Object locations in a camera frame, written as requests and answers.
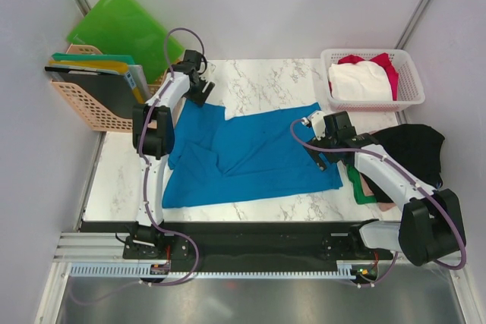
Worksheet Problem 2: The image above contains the blue t-shirt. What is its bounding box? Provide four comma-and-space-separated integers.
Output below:
162, 102, 342, 209

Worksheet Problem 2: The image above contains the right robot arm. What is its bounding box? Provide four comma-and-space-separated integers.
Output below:
302, 111, 466, 270

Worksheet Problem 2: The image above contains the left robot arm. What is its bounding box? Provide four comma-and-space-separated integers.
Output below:
131, 50, 214, 258

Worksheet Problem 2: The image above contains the green folded t-shirt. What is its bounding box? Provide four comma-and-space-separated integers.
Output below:
346, 165, 377, 205

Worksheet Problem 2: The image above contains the orange compartment tray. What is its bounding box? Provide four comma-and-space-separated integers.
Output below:
148, 59, 178, 99

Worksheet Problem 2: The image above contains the yellow folder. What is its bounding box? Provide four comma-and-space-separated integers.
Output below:
49, 60, 129, 74

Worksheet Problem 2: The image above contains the pink folded t-shirt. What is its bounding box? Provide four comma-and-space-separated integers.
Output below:
360, 175, 396, 212

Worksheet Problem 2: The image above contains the black folder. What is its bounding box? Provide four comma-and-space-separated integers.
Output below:
44, 66, 144, 119

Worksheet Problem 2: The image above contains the black folded t-shirt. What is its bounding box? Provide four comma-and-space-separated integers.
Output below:
372, 124, 445, 188

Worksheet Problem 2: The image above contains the green plastic board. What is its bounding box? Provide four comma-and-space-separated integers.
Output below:
67, 0, 185, 83

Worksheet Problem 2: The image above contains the orange file rack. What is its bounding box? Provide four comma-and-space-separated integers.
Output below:
46, 44, 150, 132

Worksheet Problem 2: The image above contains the white plastic basket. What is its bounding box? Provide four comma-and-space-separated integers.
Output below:
320, 49, 425, 112

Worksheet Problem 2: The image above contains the red t-shirt in basket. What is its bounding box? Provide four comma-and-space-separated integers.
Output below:
337, 53, 399, 101

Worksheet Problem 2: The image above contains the teal folder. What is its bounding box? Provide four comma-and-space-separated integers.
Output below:
51, 52, 136, 64

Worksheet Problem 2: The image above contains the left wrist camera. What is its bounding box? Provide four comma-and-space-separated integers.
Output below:
202, 62, 216, 78

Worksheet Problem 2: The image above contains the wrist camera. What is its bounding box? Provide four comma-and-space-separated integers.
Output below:
301, 110, 326, 140
202, 62, 216, 78

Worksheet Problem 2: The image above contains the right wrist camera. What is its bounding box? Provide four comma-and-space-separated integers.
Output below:
301, 110, 326, 140

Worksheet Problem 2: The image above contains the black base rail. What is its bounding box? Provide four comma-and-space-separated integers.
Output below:
80, 222, 393, 272

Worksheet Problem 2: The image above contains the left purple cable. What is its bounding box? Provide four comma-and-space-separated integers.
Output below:
137, 27, 208, 286

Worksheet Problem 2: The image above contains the white cable duct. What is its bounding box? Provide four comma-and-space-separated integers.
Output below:
68, 261, 377, 280

